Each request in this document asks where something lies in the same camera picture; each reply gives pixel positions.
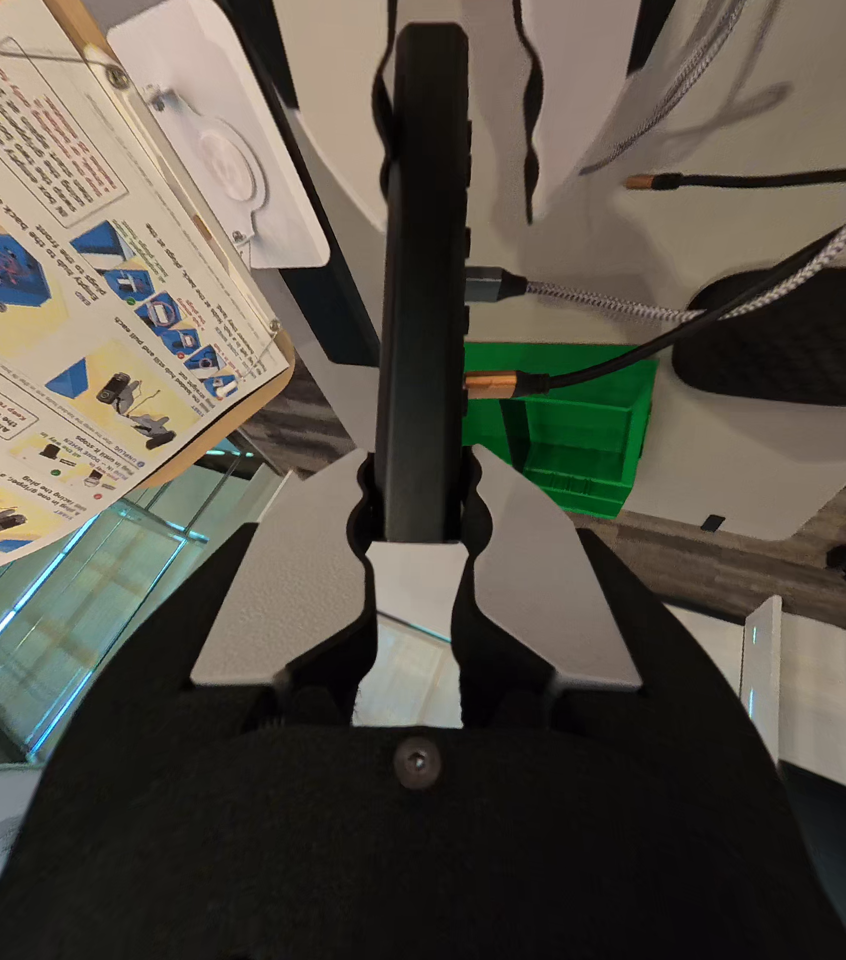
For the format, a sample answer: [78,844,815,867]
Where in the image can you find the printed instruction sheet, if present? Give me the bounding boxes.
[0,0,290,591]

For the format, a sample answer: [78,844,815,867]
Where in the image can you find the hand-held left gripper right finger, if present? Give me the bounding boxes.
[451,446,645,691]

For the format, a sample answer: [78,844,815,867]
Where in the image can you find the black armrest pad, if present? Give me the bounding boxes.
[670,264,846,411]

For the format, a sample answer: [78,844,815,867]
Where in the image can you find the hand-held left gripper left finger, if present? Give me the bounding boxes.
[190,450,380,687]

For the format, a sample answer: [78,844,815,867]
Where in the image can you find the instruction sheet on wooden stand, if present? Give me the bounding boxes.
[42,0,296,492]

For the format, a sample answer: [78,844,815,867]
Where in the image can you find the grey braided usb cable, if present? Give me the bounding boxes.
[465,0,846,325]

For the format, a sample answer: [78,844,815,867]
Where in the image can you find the white stand base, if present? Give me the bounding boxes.
[105,0,331,271]

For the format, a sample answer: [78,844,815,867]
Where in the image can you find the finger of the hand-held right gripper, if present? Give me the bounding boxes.
[273,0,400,235]
[511,0,632,226]

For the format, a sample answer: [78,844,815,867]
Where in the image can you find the dark desk cable cover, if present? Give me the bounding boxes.
[216,0,380,370]

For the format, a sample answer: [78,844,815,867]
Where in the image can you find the orange-tipped black usb cable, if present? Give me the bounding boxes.
[464,168,846,401]

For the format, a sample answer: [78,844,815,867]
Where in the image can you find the dark grey usb hub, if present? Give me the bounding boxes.
[372,22,475,544]

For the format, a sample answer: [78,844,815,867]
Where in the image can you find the green plastic bin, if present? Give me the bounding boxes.
[462,339,661,520]

